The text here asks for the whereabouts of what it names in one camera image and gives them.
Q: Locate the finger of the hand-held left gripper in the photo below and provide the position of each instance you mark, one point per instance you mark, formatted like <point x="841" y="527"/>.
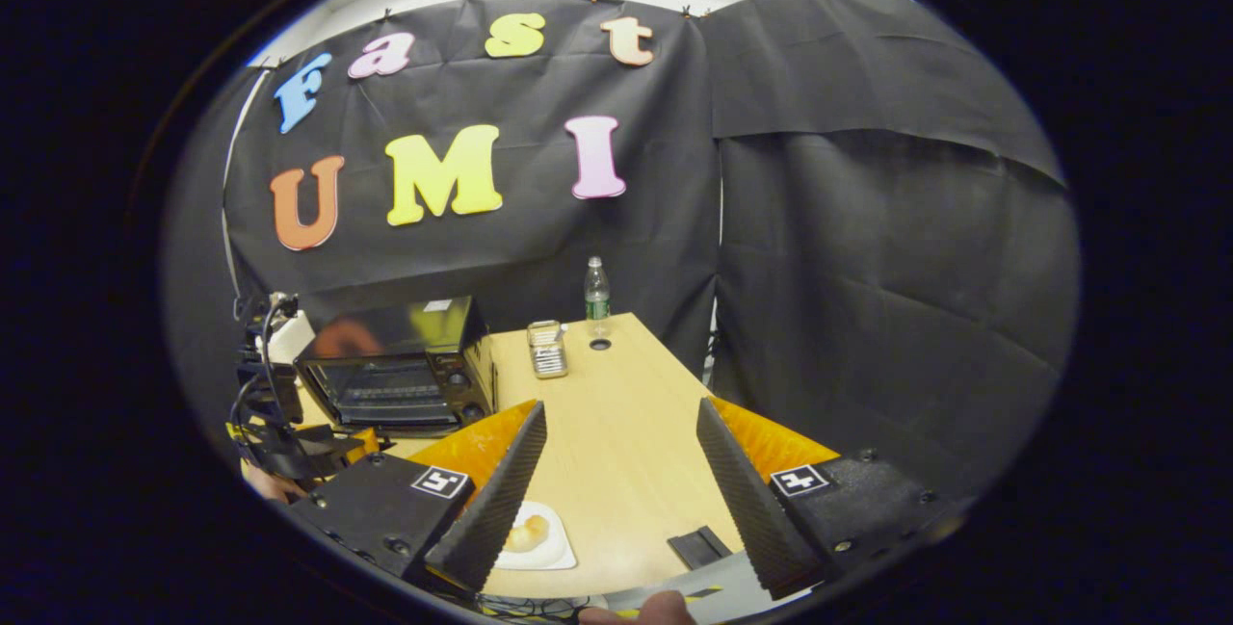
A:
<point x="308" y="452"/>

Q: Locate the white square plate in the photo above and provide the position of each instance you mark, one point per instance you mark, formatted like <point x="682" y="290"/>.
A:
<point x="554" y="553"/>

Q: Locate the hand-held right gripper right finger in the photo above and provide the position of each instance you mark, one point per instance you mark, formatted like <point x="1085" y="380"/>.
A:
<point x="751" y="509"/>

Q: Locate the pale bread roll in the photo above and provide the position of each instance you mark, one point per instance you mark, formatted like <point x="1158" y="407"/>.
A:
<point x="528" y="534"/>

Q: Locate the black electric oven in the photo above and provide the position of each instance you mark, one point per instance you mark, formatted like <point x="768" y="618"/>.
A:
<point x="385" y="336"/>

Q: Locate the white toaster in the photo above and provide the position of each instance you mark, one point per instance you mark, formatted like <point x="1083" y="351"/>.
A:
<point x="294" y="341"/>

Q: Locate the clear ribbed glass container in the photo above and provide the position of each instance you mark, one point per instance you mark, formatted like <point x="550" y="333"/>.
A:
<point x="547" y="353"/>

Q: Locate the clear water bottle green label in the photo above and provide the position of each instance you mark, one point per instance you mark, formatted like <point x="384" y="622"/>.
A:
<point x="597" y="302"/>

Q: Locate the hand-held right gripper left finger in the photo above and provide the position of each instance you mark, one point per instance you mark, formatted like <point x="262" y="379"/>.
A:
<point x="496" y="509"/>

